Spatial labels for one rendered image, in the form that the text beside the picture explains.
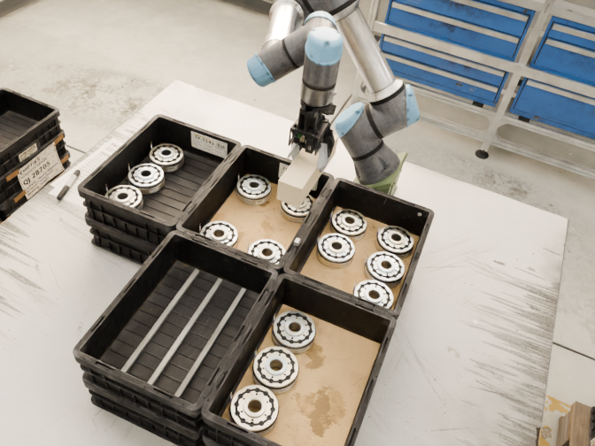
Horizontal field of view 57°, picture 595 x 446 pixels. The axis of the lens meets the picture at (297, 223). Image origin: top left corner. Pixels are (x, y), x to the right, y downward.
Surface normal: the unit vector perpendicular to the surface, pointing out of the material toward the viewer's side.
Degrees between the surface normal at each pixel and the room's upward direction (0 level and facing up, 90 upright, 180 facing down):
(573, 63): 90
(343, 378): 0
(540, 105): 90
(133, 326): 0
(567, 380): 0
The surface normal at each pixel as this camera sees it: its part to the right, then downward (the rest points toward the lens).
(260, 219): 0.11, -0.69
